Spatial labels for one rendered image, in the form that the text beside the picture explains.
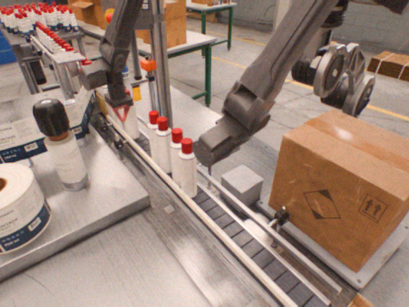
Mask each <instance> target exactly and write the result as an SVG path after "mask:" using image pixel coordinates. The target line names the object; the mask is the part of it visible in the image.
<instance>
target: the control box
mask: <svg viewBox="0 0 409 307"><path fill-rule="evenodd" d="M100 1H101V5H102V11H103V15H104V22H105V26H106V28H107V26H108V25H109V24H108V23H107V21H106V17H107V15H108V14H109V13H114V9H115V6H116V3H117V0H100ZM148 2H149V9H150V10H146V11H140V13H139V15H138V19H137V22H136V23H135V28H134V30H153V15H152V8H151V1H150V0H148Z"/></svg>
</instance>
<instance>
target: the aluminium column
mask: <svg viewBox="0 0 409 307"><path fill-rule="evenodd" d="M150 1H151V8H152V15H156V14H164V8H163V0H150ZM152 31H153V34H152ZM149 36H150V49H151V55H152V59H153V60H155V61H156V65H157V69H154V70H153V74H154V76H155V88H156V99H157V106H158V112H159V117H167V118H168V127H169V128H170V129H171V130H172V129H174V127H173V118H172V108H171V90H170V81H169V71H168V53H167V44H166V26H165V22H156V23H154V20H153V30H149ZM153 44H154V47H153ZM154 51H155V52H154ZM156 71H157V72H156ZM157 79H158V80H157ZM158 92H159V95H158ZM159 99H160V101H159ZM160 106H161V108H160Z"/></svg>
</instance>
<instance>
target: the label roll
mask: <svg viewBox="0 0 409 307"><path fill-rule="evenodd" d="M50 218H51V209H50V206H49V204H48V202H47V200H46V199H45V196H44V194H43V193H42V190H41V189H40V186H39V184H38V183H37V180H36V179H35V176H34V175H33V173H32V171H31V169H30V168H29V167H27V166H25V165H23V164H15V163H8V164H0V254H4V253H7V252H12V251H14V250H16V249H19V248H21V247H23V246H25V245H27V244H28V243H30V242H31V241H33V240H34V239H36V238H37V237H38V236H39V235H40V234H41V233H42V231H43V230H44V229H45V228H46V226H47V225H48V223H49V221H50Z"/></svg>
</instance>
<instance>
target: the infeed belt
mask: <svg viewBox="0 0 409 307"><path fill-rule="evenodd" d="M139 133H140V138H139V139H137V140H136V141H134V142H135V143H136V144H137V145H138V146H139V147H140V148H141V149H142V150H143V151H144V152H145V153H146V154H147V155H148V156H149V157H150V158H151V152H150V143H149V140H148V138H147V137H146V136H145V135H144V134H143V133H142V132H141V131H139ZM127 144H128V145H129V147H131V149H132V150H133V151H134V152H135V153H136V154H137V155H138V156H139V157H140V158H141V159H142V160H143V161H144V162H145V163H146V164H147V165H148V166H149V167H150V169H151V170H152V171H153V172H154V173H155V174H156V175H157V176H158V177H160V178H161V179H162V181H163V183H164V184H165V185H166V186H167V187H168V188H169V189H170V190H171V191H172V192H173V193H174V194H175V196H177V197H178V198H179V199H180V201H182V202H183V204H184V205H185V206H186V207H187V208H188V209H189V210H190V211H191V212H192V213H193V214H194V215H195V217H196V218H197V219H199V220H200V221H201V222H202V223H203V224H204V225H205V226H206V227H207V229H208V230H209V231H210V233H211V234H212V235H213V236H214V237H215V238H216V239H217V240H218V241H219V242H220V243H221V244H222V245H223V246H224V247H225V248H226V249H227V250H228V251H229V253H230V254H231V255H232V256H233V257H234V258H235V259H236V260H237V261H238V262H239V263H240V265H241V266H242V267H243V268H244V269H245V270H246V271H247V272H248V273H249V274H250V275H251V277H252V278H253V279H254V280H256V281H257V282H258V283H259V284H260V285H261V286H262V287H263V289H264V290H265V291H266V292H267V293H268V294H269V295H270V296H271V297H272V298H273V299H274V300H275V301H276V302H277V303H278V304H279V305H280V306H281V307H286V306H285V305H284V304H283V303H282V302H281V301H280V300H279V299H278V298H277V297H276V296H275V295H274V294H273V293H272V292H271V291H270V289H268V288H267V287H266V286H265V284H263V283H262V281H260V279H258V278H257V276H256V275H255V274H254V273H253V272H252V271H250V270H249V268H247V266H245V265H244V263H242V261H241V260H240V259H239V258H238V257H237V256H236V255H235V254H234V253H233V252H232V251H231V250H230V249H229V248H228V246H227V245H226V244H225V243H224V242H223V241H222V240H221V239H220V238H219V237H218V236H217V235H216V234H215V233H214V232H213V230H212V229H211V228H210V227H209V226H208V225H207V224H206V223H205V222H204V221H203V220H202V219H201V218H200V217H199V215H197V214H196V213H195V212H194V211H193V210H192V209H191V208H190V207H189V206H188V205H187V204H186V203H185V202H184V200H183V199H182V198H181V197H180V196H179V195H178V194H177V193H176V192H175V191H174V190H173V189H172V188H171V187H170V185H169V184H168V183H167V182H166V180H165V179H164V178H163V177H162V176H161V175H160V174H158V173H157V172H156V171H155V169H154V168H153V167H152V166H151V165H150V164H149V163H148V162H147V161H146V160H145V159H144V158H143V157H142V156H141V155H140V154H139V153H138V152H137V151H136V150H135V149H134V148H133V147H132V146H131V145H130V144H129V143H127ZM151 159H152V158H151ZM191 200H192V201H193V202H194V203H195V204H196V205H197V206H198V207H200V208H201V209H202V210H203V211H204V212H205V213H206V214H207V215H208V216H209V217H210V218H211V219H212V220H213V221H214V222H215V223H216V224H217V225H218V226H219V227H220V228H221V229H222V230H223V231H224V233H225V234H226V235H227V236H228V237H229V238H230V239H231V240H232V241H233V242H234V243H235V244H236V245H237V246H238V247H239V248H240V249H241V250H242V252H243V253H244V254H245V255H246V256H247V257H249V258H250V259H251V260H252V261H253V262H254V263H255V264H256V265H257V266H258V267H259V268H260V269H261V270H262V271H263V272H264V273H265V274H266V275H267V276H268V277H269V278H270V279H271V280H272V281H273V282H274V283H275V284H276V285H277V286H278V287H279V288H280V289H281V290H282V291H283V292H284V293H285V294H286V295H288V296H289V297H290V298H291V299H292V300H293V301H294V302H295V303H296V305H297V306H298V307H329V306H328V305H327V304H326V303H325V302H324V301H323V300H322V299H321V298H319V297H318V296H317V295H316V294H315V295H314V292H313V291H312V290H311V289H310V288H309V287H308V286H306V284H304V282H303V281H301V279H299V278H298V277H297V276H296V275H295V274H294V273H293V272H292V271H291V270H290V269H288V268H287V267H286V266H285V265H284V264H283V263H282V262H281V261H280V260H278V259H276V257H275V256H274V255H273V254H272V253H271V252H270V251H269V250H267V249H265V247H264V245H263V244H262V243H261V242H260V241H259V240H257V239H256V238H255V237H254V236H253V235H252V234H251V233H250V232H249V231H248V230H246V229H245V228H244V227H243V226H242V225H241V224H239V222H237V221H236V220H235V219H234V218H233V217H232V216H231V215H230V214H229V213H227V211H226V210H224V209H223V208H222V207H221V206H220V205H219V204H218V203H217V202H216V201H215V200H213V199H212V198H211V197H210V196H209V195H208V194H207V193H206V192H205V191H204V190H203V189H202V188H201V187H199V186H198V185H197V196H196V197H195V198H193V199H191ZM244 229H245V230H244ZM300 281H301V282H300Z"/></svg>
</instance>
